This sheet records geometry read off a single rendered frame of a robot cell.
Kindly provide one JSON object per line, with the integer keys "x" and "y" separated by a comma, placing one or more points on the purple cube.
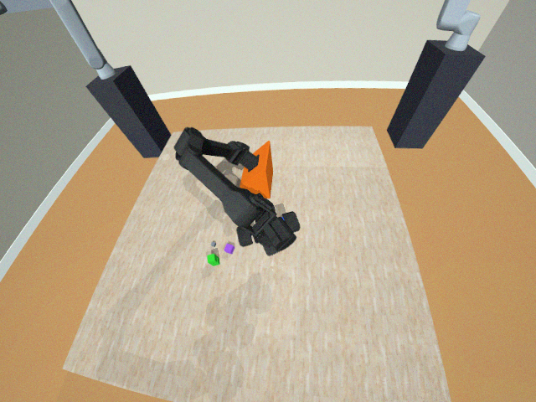
{"x": 229, "y": 248}

